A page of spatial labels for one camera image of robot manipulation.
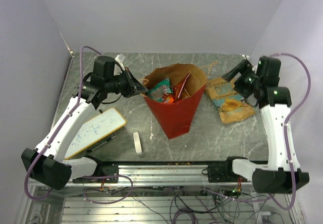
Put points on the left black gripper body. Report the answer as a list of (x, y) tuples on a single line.
[(122, 84)]

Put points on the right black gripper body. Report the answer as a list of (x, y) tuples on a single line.
[(245, 84)]

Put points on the gold teal chips bag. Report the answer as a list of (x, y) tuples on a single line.
[(230, 104)]

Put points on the red Doritos nacho bag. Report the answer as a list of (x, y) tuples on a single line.
[(179, 90)]

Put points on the red paper bag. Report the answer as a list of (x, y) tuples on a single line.
[(175, 118)]

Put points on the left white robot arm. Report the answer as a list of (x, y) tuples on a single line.
[(46, 162)]

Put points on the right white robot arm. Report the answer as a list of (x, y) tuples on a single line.
[(282, 174)]

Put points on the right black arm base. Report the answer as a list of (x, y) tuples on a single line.
[(222, 171)]

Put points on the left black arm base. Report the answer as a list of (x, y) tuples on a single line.
[(107, 174)]

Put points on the teal snack packet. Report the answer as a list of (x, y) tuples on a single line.
[(161, 91)]

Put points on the orange snack packet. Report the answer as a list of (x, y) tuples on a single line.
[(168, 98)]

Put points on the white marker eraser stick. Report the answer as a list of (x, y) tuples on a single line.
[(137, 143)]

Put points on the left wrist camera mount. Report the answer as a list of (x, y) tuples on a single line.
[(119, 59)]

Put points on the small whiteboard orange frame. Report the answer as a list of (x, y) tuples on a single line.
[(95, 130)]

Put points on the aluminium extrusion frame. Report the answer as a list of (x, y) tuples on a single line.
[(158, 192)]

